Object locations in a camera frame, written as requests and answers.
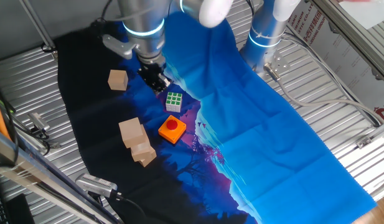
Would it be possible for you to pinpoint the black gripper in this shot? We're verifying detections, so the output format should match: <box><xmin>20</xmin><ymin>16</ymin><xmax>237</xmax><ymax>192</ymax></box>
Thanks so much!
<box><xmin>137</xmin><ymin>62</ymin><xmax>174</xmax><ymax>96</ymax></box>

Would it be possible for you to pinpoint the plain wooden cube block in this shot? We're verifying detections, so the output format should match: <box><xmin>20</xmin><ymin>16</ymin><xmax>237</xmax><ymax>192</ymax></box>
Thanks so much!
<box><xmin>129</xmin><ymin>124</ymin><xmax>151</xmax><ymax>149</ymax></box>
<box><xmin>130</xmin><ymin>141</ymin><xmax>155</xmax><ymax>162</ymax></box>
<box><xmin>118</xmin><ymin>117</ymin><xmax>144</xmax><ymax>149</ymax></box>
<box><xmin>107</xmin><ymin>69</ymin><xmax>129</xmax><ymax>91</ymax></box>
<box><xmin>138</xmin><ymin>148</ymin><xmax>157</xmax><ymax>168</ymax></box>

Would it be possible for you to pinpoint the green faced puzzle cube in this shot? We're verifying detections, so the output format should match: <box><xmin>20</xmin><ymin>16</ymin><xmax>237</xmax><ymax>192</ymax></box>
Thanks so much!
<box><xmin>165</xmin><ymin>91</ymin><xmax>184</xmax><ymax>113</ymax></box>

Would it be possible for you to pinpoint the orange box with red button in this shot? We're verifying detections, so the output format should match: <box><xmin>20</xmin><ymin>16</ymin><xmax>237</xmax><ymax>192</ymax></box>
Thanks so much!
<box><xmin>157</xmin><ymin>114</ymin><xmax>187</xmax><ymax>145</ymax></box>

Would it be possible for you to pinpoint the blue black landscape cloth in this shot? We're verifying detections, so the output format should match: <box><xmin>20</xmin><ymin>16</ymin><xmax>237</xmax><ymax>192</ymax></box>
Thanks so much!
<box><xmin>55</xmin><ymin>0</ymin><xmax>378</xmax><ymax>224</ymax></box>

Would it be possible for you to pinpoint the thin metal pole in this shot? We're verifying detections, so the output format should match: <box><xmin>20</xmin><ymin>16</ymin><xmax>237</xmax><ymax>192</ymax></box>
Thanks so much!
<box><xmin>18</xmin><ymin>0</ymin><xmax>59</xmax><ymax>60</ymax></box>

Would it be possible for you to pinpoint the white panel with red print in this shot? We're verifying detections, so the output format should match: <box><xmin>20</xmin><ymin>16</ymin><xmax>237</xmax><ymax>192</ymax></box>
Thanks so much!
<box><xmin>284</xmin><ymin>4</ymin><xmax>384</xmax><ymax>124</ymax></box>

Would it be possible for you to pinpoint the black flat slab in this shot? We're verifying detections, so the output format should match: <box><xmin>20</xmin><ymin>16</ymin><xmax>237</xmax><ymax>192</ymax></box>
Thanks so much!
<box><xmin>4</xmin><ymin>192</ymin><xmax>36</xmax><ymax>224</ymax></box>

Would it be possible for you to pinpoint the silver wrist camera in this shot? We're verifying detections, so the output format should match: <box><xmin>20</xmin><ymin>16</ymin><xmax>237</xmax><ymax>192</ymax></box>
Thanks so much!
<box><xmin>101</xmin><ymin>33</ymin><xmax>137</xmax><ymax>60</ymax></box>

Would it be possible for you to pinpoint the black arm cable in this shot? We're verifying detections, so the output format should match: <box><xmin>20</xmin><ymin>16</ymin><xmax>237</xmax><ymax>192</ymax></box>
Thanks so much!
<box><xmin>91</xmin><ymin>0</ymin><xmax>115</xmax><ymax>30</ymax></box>
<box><xmin>245</xmin><ymin>0</ymin><xmax>257</xmax><ymax>16</ymax></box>

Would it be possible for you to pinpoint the grey cable with metal connector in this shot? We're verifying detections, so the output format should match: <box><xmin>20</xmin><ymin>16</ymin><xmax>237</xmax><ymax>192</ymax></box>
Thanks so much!
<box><xmin>263</xmin><ymin>62</ymin><xmax>384</xmax><ymax>127</ymax></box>

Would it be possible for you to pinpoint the silver ribbed depth camera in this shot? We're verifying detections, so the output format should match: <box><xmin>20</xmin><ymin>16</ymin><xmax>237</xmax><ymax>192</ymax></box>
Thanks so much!
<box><xmin>75</xmin><ymin>173</ymin><xmax>119</xmax><ymax>199</ymax></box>

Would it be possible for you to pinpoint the black camera cable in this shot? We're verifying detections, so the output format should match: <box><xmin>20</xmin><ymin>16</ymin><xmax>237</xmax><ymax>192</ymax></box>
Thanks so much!
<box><xmin>112</xmin><ymin>191</ymin><xmax>151</xmax><ymax>224</ymax></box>

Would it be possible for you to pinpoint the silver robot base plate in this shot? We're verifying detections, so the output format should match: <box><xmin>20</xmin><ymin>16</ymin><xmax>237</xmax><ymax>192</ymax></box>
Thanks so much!
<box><xmin>253</xmin><ymin>48</ymin><xmax>291</xmax><ymax>82</ymax></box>

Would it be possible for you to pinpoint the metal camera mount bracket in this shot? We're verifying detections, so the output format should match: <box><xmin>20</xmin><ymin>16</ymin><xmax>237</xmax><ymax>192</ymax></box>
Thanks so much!
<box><xmin>35</xmin><ymin>129</ymin><xmax>61</xmax><ymax>150</ymax></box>

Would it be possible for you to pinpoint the small silver camera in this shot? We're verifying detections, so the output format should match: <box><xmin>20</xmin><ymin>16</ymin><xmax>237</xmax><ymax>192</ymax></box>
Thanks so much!
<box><xmin>27</xmin><ymin>111</ymin><xmax>52</xmax><ymax>133</ymax></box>

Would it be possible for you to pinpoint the aluminium frame beam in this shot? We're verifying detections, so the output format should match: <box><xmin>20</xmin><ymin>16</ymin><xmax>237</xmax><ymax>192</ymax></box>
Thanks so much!
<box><xmin>309</xmin><ymin>0</ymin><xmax>384</xmax><ymax>85</ymax></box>
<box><xmin>0</xmin><ymin>126</ymin><xmax>123</xmax><ymax>224</ymax></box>

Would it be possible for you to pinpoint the aluminium profile with bracket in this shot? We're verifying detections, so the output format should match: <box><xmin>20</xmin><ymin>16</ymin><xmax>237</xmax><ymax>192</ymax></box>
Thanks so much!
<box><xmin>355</xmin><ymin>119</ymin><xmax>384</xmax><ymax>150</ymax></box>

